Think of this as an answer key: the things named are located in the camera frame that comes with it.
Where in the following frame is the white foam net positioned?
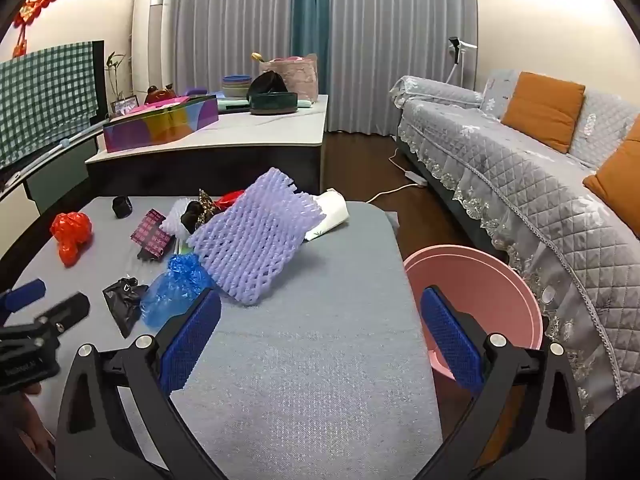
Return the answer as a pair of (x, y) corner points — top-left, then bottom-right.
(162, 199), (201, 238)

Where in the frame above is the person's left hand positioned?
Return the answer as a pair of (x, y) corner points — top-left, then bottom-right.
(10, 382), (57, 476)

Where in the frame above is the purple foam net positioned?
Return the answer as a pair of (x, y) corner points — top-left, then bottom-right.
(191, 166), (327, 307)

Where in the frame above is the small photo frame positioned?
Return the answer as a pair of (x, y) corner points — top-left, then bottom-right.
(110, 95), (140, 116)

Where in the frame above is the white coffee table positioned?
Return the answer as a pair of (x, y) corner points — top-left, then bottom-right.
(85, 94), (329, 196)

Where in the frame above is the black pink patterned packet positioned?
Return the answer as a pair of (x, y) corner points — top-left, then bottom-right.
(130, 208), (171, 261)

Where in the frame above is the grey table mat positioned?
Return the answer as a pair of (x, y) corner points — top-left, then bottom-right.
(10, 195), (443, 480)

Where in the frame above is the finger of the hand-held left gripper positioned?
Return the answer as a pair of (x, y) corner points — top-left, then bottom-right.
(0, 280), (47, 315)
(34, 292), (91, 332)

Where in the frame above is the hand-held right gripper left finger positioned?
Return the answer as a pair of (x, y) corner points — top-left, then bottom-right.
(54, 287), (236, 480)

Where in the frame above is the pink plastic bin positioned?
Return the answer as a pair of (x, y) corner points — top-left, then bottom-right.
(402, 245), (544, 393)

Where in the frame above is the grey curtain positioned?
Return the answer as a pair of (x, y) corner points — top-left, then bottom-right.
(327, 0), (478, 136)
(167, 0), (296, 96)

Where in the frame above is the red brown ornament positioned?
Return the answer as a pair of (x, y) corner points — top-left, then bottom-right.
(145, 82), (176, 106)

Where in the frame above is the red plastic bag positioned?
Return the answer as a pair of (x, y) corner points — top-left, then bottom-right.
(50, 211), (94, 267)

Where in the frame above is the teal curtain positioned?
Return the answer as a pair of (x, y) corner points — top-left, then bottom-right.
(291, 0), (331, 96)

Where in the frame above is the stack of coloured bowls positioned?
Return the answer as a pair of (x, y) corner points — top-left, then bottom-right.
(221, 75), (253, 99)

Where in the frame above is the orange cushion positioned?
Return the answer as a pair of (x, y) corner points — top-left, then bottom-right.
(582, 114), (640, 238)
(501, 71), (586, 155)

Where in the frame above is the light green cloth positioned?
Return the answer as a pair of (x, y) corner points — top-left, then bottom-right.
(217, 99), (313, 111)

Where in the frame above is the red shiny wrapper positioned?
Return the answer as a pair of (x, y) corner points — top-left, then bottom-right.
(215, 190), (247, 211)

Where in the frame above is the white standing air conditioner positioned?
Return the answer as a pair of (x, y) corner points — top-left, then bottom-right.
(131, 0), (173, 106)

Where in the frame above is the black television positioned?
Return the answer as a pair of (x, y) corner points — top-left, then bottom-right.
(0, 40), (107, 186)

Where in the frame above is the white paper wrapper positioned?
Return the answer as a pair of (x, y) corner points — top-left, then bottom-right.
(304, 187), (350, 243)

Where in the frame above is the sofa with grey quilted cover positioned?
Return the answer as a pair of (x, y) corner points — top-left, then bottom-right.
(389, 69), (640, 416)

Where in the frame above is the black plastic bag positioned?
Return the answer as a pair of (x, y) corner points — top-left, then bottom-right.
(102, 276), (150, 338)

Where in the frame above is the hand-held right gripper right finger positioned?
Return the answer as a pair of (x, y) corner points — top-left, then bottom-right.
(420, 286), (586, 480)

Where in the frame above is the white power cable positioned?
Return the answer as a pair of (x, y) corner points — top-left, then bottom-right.
(367, 152), (416, 204)

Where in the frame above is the dark green oval tin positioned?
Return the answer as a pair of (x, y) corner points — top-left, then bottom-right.
(248, 91), (299, 116)

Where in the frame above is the green wrapper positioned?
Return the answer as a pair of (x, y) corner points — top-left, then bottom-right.
(175, 237), (201, 261)

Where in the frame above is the green checked cloth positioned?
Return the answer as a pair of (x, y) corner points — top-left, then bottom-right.
(0, 40), (100, 168)

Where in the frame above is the dark floral wrapper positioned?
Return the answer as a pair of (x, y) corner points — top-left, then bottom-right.
(181, 189), (221, 233)

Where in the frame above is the blue plastic bag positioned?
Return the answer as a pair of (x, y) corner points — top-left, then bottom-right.
(140, 253), (218, 331)

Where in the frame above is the red knot wall decoration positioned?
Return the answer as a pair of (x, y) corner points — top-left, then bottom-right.
(12, 0), (66, 57)

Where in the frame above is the bamboo plant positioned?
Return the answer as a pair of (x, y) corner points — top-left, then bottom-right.
(105, 51), (132, 106)

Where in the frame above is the grey green tv cabinet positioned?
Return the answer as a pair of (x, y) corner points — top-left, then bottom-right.
(0, 120), (108, 216)

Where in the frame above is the iridescent gift box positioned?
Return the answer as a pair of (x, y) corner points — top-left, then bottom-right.
(102, 94), (220, 154)

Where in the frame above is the pink lace basket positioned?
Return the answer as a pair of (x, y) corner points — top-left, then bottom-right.
(258, 53), (319, 103)

